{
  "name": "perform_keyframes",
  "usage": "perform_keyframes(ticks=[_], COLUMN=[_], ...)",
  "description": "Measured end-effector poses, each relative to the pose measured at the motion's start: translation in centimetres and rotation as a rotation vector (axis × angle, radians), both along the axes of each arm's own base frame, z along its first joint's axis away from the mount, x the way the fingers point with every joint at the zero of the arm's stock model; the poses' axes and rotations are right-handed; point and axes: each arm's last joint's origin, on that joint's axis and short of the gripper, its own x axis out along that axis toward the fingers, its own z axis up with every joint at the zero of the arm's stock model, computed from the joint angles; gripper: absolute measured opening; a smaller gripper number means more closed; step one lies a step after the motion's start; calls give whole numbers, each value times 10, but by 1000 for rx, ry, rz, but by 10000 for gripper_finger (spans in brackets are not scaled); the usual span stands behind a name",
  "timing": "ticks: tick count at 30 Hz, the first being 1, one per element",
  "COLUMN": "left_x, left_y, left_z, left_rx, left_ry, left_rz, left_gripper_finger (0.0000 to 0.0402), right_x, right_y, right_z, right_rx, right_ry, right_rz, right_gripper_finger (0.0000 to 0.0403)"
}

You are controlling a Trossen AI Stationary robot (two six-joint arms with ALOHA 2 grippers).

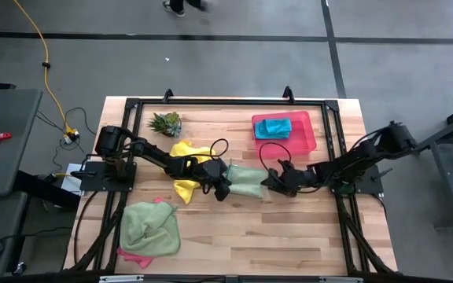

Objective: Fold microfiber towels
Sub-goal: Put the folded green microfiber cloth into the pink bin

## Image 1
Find green microfiber towel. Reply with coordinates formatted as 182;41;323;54
226;161;270;200
119;200;181;257

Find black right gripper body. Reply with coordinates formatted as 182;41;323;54
273;159;318;197

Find black equipment stand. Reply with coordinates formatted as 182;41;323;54
12;168;82;211

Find yellow microfiber towel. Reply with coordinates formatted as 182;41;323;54
170;140;216;205

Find potted succulent plant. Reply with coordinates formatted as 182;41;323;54
146;111;183;138

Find pink microfiber towel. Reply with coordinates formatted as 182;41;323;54
116;197;164;270

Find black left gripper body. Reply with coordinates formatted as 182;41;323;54
201;158;230;186

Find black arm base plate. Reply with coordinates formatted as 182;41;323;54
79;160;138;193
326;163;385;196

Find person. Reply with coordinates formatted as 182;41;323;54
162;0;208;19

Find black aluminium table frame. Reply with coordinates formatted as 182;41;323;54
64;86;399;283

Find black floor cable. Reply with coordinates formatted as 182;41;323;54
35;105;98;174

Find teal microfiber towel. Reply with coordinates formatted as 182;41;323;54
253;118;293;140

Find pink plastic bin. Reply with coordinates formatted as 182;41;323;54
251;110;318;160

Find white paper sheet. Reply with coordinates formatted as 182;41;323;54
60;163;86;196

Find silver aluminium bracket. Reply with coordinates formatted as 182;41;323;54
99;274;145;283
319;277;363;283

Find black metal desk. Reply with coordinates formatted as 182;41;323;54
407;97;453;230

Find yellow power cable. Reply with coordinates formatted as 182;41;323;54
13;0;81;145

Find grey side table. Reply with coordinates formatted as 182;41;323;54
0;88;43;197

